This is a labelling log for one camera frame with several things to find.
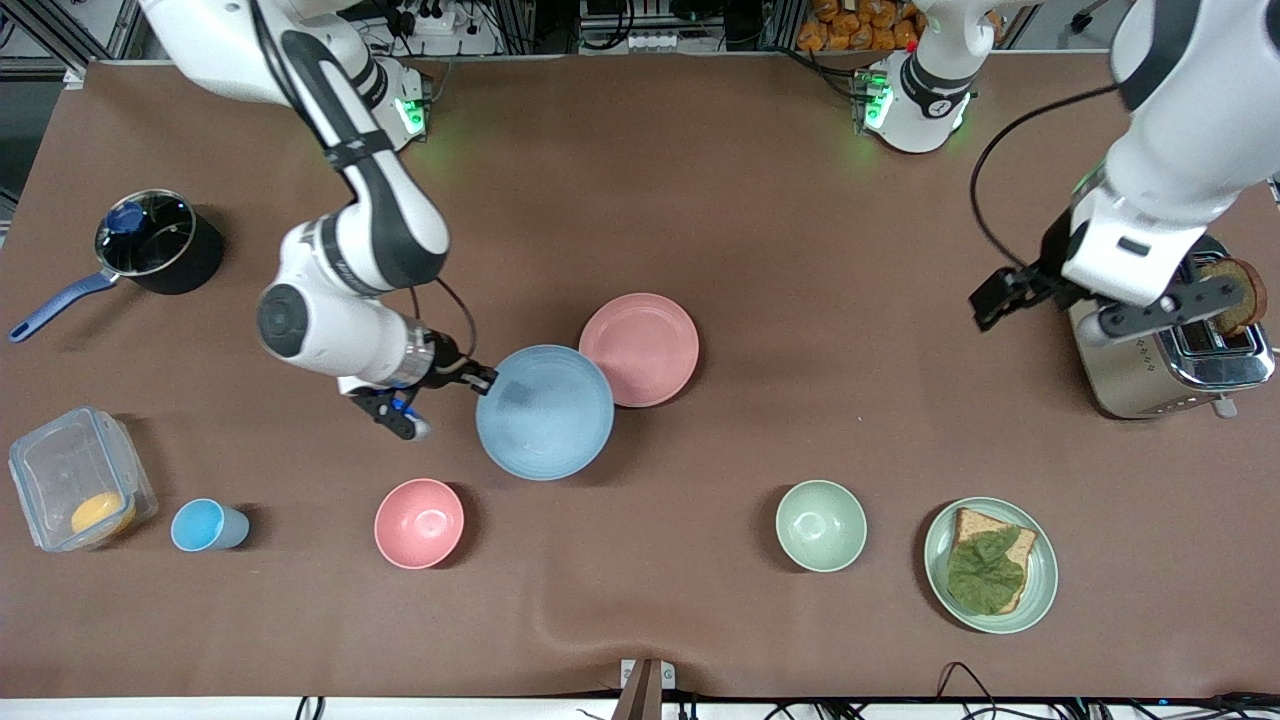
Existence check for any white power strip with plugs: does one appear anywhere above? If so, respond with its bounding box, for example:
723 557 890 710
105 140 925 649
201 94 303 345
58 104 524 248
385 0 501 57

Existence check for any pink plate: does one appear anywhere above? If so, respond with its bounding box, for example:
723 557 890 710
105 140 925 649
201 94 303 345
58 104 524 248
578 292 701 409

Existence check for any green plate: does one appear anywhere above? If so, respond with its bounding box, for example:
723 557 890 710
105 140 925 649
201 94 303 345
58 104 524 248
923 496 1059 635

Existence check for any aluminium frame rail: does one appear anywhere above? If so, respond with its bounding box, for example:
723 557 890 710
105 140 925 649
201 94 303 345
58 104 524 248
0 0 151 79

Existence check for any clear plastic container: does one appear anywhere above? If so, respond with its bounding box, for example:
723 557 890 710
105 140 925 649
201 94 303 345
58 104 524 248
8 406 159 553

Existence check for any green lettuce leaf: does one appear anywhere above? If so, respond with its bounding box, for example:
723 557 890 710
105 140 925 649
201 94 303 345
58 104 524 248
946 527 1028 616

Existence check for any beige chrome toaster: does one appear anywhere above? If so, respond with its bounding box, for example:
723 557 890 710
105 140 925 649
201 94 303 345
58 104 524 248
1068 235 1277 421

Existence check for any metal table edge bracket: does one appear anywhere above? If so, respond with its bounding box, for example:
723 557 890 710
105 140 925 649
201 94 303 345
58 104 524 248
620 658 677 720

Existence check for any brown table cover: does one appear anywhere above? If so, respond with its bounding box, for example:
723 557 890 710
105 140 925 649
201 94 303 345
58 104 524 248
0 50 1280 701

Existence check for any bag of orange buns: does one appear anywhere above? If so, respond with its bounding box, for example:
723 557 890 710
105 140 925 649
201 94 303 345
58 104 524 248
797 0 1001 53

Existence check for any toast slice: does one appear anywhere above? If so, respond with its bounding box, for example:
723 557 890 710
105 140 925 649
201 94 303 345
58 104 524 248
1195 257 1269 338

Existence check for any green bowl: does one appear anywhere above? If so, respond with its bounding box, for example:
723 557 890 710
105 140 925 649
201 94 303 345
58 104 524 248
775 480 869 574

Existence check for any black looped floor cable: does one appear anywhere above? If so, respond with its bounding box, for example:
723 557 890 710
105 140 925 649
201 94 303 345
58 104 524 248
935 660 1006 720

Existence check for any orange round food piece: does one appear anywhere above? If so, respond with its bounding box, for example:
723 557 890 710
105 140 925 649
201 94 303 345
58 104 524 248
70 490 137 542

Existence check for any glass lid with blue knob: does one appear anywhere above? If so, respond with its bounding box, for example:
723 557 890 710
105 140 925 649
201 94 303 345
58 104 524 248
97 190 196 279

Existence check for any pink bowl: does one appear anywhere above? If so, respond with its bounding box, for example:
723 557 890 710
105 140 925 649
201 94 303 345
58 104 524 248
374 478 466 571

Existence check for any blue plate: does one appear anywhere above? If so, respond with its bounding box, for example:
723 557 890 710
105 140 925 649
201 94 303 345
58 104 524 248
475 344 616 482

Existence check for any blue cup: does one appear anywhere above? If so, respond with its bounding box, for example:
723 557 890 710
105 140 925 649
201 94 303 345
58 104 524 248
170 498 251 553

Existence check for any black pot with blue handle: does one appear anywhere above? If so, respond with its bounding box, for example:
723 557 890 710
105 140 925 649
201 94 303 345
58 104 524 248
8 188 225 344

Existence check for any brown bread slice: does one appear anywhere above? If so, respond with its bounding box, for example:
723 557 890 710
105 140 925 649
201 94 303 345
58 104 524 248
950 507 1039 614

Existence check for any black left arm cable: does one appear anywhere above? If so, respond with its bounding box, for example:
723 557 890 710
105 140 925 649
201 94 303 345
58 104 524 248
969 84 1123 273

